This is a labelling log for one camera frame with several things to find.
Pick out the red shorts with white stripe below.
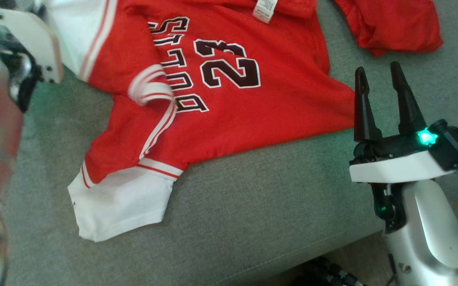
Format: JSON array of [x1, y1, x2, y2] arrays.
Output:
[[334, 0, 444, 58]]

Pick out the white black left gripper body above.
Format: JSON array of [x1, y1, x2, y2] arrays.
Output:
[[0, 9, 65, 84]]

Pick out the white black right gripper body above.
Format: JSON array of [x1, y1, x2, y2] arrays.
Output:
[[349, 132, 457, 184]]

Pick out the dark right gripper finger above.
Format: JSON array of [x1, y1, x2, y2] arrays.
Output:
[[390, 62, 427, 135], [353, 67, 383, 143]]

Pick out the grey sofa seat cushion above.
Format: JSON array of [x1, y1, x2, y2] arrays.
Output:
[[4, 0, 458, 286]]

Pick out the red white basketball jersey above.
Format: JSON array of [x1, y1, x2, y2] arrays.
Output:
[[44, 0, 357, 243]]

